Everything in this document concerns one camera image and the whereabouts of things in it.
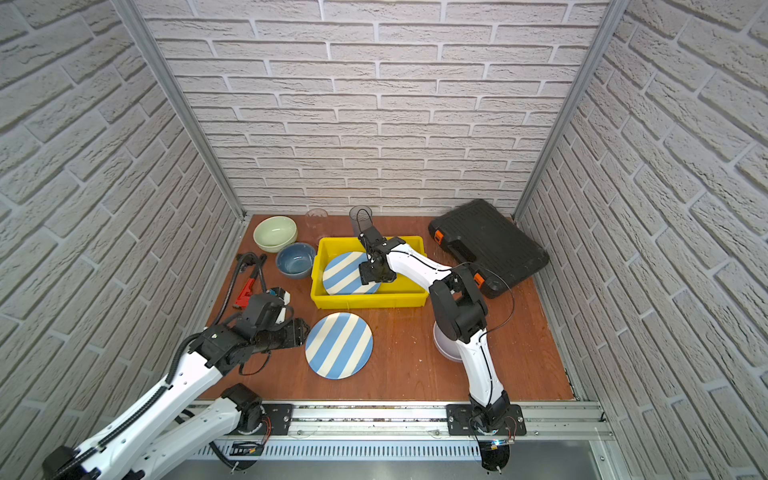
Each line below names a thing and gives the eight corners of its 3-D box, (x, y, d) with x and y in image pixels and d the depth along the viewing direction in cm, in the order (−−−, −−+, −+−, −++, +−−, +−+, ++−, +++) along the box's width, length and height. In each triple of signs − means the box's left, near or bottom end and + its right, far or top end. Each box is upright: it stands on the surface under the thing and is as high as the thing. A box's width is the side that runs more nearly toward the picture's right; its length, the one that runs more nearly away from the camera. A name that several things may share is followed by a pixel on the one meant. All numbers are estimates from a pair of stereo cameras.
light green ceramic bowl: (253, 256, 108) (247, 245, 103) (264, 227, 117) (259, 216, 112) (295, 256, 108) (291, 245, 103) (303, 227, 117) (299, 216, 112)
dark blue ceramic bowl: (274, 283, 100) (270, 275, 96) (284, 250, 108) (280, 242, 105) (311, 283, 100) (307, 276, 96) (317, 251, 109) (315, 242, 105)
